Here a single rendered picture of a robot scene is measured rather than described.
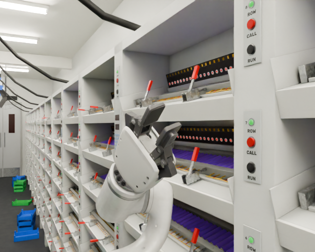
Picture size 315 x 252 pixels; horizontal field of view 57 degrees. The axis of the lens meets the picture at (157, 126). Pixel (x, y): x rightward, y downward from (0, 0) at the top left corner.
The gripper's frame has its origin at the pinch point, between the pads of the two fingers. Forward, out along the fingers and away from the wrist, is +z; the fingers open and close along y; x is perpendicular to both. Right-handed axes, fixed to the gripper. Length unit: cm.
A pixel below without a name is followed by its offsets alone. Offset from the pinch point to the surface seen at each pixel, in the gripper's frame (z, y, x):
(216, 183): -20.0, 9.8, -18.7
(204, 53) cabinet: -19, -27, -49
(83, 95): -98, -82, -48
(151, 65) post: -38, -42, -46
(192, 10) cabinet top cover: -0.8, -25.3, -30.6
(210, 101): -5.8, -3.0, -19.1
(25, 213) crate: -434, -150, -43
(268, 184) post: -2.0, 16.2, -11.6
